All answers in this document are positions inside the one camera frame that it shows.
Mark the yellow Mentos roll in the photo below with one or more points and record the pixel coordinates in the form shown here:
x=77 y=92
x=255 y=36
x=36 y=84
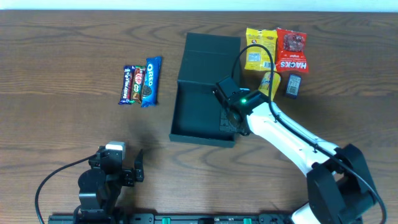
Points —
x=265 y=84

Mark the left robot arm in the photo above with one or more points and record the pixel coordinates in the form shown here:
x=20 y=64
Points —
x=101 y=185

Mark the red Hacks candy bag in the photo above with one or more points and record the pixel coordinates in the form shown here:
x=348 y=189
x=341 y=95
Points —
x=290 y=51

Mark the small dark blue box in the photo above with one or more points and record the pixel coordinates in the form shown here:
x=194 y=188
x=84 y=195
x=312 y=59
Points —
x=293 y=86

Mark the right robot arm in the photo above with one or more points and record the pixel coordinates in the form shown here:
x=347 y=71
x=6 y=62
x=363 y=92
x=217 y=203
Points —
x=339 y=183

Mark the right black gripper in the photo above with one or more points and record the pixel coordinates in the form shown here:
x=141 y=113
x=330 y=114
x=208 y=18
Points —
x=226 y=121

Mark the blue Oreo cookie pack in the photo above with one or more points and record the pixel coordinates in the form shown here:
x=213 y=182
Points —
x=149 y=94

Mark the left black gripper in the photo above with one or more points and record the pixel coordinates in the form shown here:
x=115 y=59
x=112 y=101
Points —
x=130 y=175

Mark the yellow Hacks candy bag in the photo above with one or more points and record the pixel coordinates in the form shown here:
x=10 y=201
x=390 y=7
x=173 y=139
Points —
x=256 y=57

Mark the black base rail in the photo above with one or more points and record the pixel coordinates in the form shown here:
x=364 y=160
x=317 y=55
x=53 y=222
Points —
x=148 y=218

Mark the purple Dairy Milk bar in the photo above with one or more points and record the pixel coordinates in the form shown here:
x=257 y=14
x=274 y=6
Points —
x=126 y=89

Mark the red KitKat bar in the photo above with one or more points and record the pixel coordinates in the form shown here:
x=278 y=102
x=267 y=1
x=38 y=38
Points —
x=137 y=84

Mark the dark green box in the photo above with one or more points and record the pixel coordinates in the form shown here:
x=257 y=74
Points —
x=198 y=116

